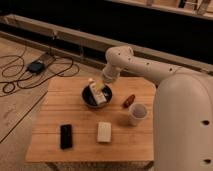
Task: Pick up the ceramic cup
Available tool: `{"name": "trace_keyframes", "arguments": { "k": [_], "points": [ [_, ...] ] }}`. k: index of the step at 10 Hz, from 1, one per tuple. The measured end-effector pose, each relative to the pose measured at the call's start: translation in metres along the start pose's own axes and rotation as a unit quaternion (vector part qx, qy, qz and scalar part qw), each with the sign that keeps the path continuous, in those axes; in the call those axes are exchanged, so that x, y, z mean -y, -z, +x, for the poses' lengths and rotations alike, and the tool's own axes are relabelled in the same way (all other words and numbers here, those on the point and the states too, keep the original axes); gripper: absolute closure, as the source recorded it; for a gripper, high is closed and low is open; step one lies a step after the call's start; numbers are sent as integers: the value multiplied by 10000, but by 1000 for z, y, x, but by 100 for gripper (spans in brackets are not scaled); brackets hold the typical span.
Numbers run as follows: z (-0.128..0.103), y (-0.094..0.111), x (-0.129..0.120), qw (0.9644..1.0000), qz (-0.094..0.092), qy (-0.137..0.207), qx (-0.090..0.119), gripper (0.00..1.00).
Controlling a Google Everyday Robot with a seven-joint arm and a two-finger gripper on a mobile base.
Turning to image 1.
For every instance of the dark power adapter box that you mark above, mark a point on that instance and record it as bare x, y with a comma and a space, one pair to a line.
36, 67

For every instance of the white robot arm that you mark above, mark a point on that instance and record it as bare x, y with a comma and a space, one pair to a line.
182, 110

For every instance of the brown sausage-shaped object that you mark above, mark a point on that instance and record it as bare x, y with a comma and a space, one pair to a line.
129, 101

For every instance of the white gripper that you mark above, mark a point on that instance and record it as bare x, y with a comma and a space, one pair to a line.
96, 87

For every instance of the black remote control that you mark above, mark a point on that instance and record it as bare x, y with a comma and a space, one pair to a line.
66, 136

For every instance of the white ceramic cup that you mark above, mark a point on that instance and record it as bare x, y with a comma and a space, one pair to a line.
137, 113

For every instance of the white bottle in bowl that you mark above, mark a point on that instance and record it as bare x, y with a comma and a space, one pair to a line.
100, 99

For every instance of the black bowl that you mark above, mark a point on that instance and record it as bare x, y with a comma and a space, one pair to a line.
90, 101

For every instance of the white rectangular block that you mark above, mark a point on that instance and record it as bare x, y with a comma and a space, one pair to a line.
104, 132

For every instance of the wooden table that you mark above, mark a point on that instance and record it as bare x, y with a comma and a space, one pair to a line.
64, 105

